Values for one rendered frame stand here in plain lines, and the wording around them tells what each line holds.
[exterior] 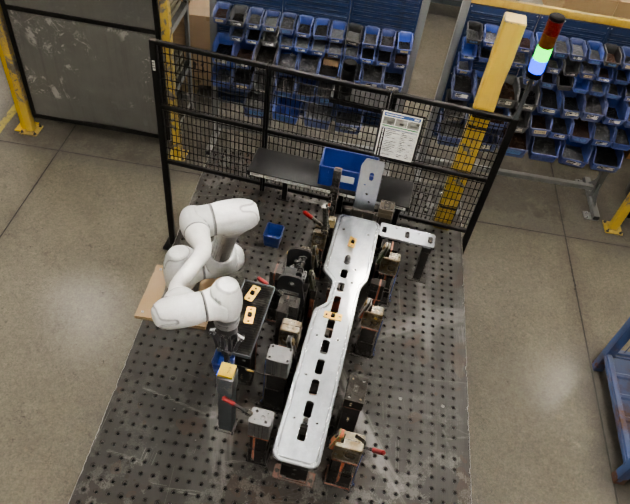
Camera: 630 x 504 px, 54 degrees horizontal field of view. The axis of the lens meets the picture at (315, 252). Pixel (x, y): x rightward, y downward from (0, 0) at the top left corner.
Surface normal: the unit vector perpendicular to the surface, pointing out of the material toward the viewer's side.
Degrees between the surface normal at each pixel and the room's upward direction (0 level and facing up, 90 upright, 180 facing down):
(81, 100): 93
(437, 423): 0
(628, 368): 0
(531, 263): 0
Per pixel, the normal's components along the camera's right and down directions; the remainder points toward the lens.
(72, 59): -0.15, 0.72
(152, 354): 0.11, -0.67
